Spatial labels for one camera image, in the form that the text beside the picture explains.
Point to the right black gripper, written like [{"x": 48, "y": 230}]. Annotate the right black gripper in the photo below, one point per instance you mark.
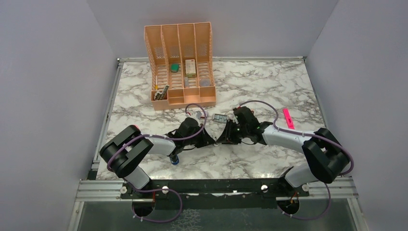
[{"x": 227, "y": 136}]

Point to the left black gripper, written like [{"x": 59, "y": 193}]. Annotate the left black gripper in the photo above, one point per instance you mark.
[{"x": 206, "y": 139}]

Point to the blue stapler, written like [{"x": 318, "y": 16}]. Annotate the blue stapler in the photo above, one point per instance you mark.
[{"x": 174, "y": 159}]

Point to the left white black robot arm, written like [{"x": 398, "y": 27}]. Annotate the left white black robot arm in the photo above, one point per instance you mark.
[{"x": 125, "y": 151}]

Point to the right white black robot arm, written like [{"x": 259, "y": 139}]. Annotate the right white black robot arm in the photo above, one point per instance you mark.
[{"x": 325, "y": 158}]

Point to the pink highlighter marker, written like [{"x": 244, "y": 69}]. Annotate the pink highlighter marker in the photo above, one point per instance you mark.
[{"x": 288, "y": 118}]

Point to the black white item in organizer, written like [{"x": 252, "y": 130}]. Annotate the black white item in organizer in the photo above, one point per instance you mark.
[{"x": 160, "y": 94}]

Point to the clear round lid in organizer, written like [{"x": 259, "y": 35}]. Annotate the clear round lid in organizer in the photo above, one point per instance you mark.
[{"x": 205, "y": 82}]

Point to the white green box in organizer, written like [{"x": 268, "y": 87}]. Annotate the white green box in organizer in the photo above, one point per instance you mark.
[{"x": 190, "y": 68}]

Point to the green object in organizer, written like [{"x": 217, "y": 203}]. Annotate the green object in organizer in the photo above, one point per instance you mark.
[{"x": 174, "y": 67}]

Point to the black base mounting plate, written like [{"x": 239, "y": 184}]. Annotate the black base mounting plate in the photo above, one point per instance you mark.
[{"x": 211, "y": 194}]

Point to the orange plastic desk organizer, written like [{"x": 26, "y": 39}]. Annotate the orange plastic desk organizer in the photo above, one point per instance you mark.
[{"x": 175, "y": 43}]

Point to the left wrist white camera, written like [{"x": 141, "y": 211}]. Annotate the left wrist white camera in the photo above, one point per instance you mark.
[{"x": 198, "y": 115}]

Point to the aluminium frame rail front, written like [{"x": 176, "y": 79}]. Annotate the aluminium frame rail front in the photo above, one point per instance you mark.
[{"x": 110, "y": 190}]

